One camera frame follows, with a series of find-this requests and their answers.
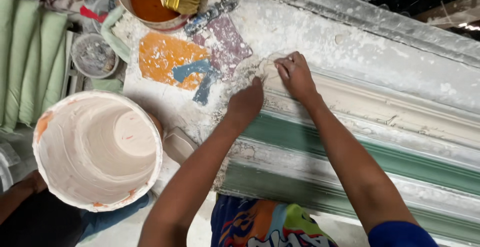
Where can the large plaster-coated white bucket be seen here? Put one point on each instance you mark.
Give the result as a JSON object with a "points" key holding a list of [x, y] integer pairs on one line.
{"points": [[97, 149]]}

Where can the plaster-dusted colourful sheet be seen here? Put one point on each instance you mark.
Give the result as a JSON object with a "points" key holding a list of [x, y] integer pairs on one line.
{"points": [[168, 59]]}

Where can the green and white cornice mould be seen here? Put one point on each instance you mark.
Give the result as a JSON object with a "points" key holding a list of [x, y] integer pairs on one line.
{"points": [[375, 127]]}

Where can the blue cloth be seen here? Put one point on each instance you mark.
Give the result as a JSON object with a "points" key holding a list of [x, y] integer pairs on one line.
{"points": [[108, 217]]}

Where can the beige plaster fibre wad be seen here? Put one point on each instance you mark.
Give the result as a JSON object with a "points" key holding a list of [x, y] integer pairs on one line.
{"points": [[264, 70]]}

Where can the person's colourful printed shorts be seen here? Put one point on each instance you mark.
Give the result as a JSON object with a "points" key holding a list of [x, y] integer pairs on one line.
{"points": [[262, 224]]}

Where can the small grey plaster-filled tub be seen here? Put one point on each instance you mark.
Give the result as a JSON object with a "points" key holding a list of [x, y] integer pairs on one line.
{"points": [[93, 55]]}

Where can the person's left hand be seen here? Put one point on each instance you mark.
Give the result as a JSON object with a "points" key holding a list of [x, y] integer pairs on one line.
{"points": [[245, 104]]}

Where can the person's right hand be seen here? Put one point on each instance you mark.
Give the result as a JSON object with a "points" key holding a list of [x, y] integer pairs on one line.
{"points": [[300, 78]]}

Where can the beige plastic jug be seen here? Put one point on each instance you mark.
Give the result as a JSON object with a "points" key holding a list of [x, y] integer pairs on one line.
{"points": [[179, 145]]}

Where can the person's blue sleeve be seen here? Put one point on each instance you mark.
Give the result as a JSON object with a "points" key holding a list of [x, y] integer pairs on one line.
{"points": [[401, 235]]}

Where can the pale green curved strip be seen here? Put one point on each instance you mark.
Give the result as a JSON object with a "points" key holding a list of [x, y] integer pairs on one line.
{"points": [[112, 33]]}

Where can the plaster-covered blue scraper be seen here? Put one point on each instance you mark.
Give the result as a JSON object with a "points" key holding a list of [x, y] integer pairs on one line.
{"points": [[210, 14]]}

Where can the pale green ribbed mould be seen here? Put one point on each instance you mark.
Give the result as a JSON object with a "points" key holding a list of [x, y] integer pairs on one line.
{"points": [[30, 59]]}

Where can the wooden beam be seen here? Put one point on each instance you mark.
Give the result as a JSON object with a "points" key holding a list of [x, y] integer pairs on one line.
{"points": [[450, 12]]}

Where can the red plastic piece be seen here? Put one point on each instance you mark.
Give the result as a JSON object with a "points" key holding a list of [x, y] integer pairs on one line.
{"points": [[90, 14]]}

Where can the clear plastic container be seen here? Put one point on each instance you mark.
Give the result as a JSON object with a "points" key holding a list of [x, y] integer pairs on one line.
{"points": [[103, 9]]}

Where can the can of orange paint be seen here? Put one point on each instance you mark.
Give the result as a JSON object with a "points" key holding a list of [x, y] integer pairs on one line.
{"points": [[150, 7]]}

